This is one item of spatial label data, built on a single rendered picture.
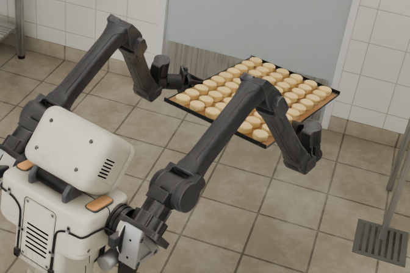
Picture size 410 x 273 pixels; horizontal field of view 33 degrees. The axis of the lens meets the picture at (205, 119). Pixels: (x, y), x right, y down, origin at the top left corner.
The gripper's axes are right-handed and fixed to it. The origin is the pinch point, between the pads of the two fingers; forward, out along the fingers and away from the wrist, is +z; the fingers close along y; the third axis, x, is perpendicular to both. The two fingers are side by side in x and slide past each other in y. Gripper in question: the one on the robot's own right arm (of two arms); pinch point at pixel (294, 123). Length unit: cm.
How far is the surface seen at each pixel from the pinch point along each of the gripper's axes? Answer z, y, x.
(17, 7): 214, -56, 94
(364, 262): 27, -89, -66
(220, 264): 32, -94, 1
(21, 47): 215, -83, 90
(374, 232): 46, -87, -79
